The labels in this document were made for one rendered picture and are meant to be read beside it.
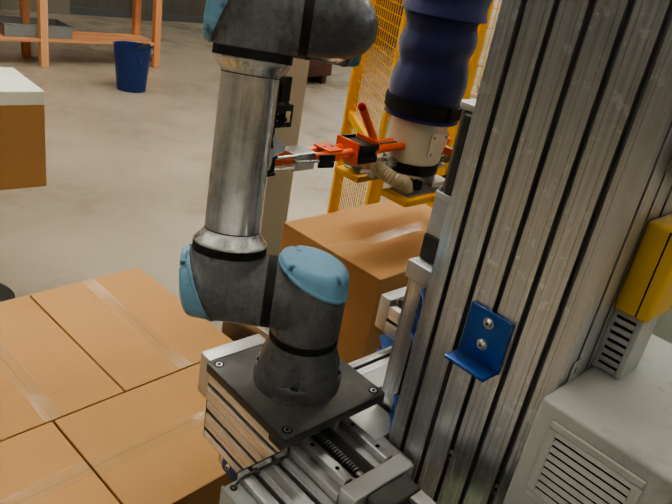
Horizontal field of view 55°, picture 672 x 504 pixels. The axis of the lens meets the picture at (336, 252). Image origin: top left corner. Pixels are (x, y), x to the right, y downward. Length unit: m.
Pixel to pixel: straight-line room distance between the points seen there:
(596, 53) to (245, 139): 0.47
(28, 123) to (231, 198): 1.97
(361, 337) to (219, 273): 0.89
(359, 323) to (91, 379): 0.75
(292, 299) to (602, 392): 0.46
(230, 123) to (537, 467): 0.64
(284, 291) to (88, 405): 0.96
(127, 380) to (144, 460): 0.31
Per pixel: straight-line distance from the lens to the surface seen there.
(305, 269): 0.97
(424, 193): 1.85
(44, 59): 8.10
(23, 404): 1.85
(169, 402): 1.83
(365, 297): 1.75
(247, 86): 0.93
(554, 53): 0.87
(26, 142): 2.88
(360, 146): 1.72
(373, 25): 0.99
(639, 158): 0.83
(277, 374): 1.05
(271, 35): 0.92
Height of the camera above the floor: 1.71
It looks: 25 degrees down
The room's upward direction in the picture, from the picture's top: 10 degrees clockwise
